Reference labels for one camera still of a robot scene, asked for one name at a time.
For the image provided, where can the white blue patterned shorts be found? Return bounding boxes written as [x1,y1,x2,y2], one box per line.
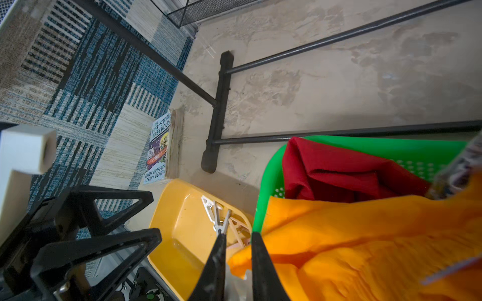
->
[426,131,481,200]

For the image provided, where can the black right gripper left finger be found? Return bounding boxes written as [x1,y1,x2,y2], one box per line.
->
[188,233,227,301]

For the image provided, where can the green plastic basket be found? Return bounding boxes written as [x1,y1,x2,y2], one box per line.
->
[254,135,467,232]

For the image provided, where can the red shorts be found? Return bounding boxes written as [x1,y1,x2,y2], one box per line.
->
[282,137,431,203]

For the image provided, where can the grey clothespin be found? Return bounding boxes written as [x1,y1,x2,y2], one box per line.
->
[201,195,232,235]

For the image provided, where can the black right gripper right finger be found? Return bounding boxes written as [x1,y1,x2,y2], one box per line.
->
[251,232,290,301]

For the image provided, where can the blue wire hanger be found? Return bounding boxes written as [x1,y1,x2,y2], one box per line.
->
[420,256,481,285]

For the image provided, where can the yellow plastic tray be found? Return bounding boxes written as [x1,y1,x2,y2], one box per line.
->
[148,179,250,300]

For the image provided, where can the colourful book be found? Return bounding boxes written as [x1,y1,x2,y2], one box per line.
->
[144,107,185,184]

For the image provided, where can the black clothes rack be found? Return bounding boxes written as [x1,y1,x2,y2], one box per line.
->
[61,1,481,177]

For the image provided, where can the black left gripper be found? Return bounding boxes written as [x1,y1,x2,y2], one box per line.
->
[0,184,163,301]

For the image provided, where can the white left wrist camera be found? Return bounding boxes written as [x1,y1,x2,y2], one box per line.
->
[1,124,57,243]

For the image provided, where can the black wire shoe shelf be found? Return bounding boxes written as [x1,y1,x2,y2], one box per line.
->
[151,0,259,28]

